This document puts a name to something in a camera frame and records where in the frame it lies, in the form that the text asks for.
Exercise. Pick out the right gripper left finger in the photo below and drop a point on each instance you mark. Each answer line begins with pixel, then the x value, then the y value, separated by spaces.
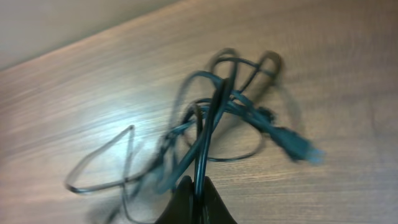
pixel 180 208

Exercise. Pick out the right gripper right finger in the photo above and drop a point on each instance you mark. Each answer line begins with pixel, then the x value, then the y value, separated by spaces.
pixel 214 211

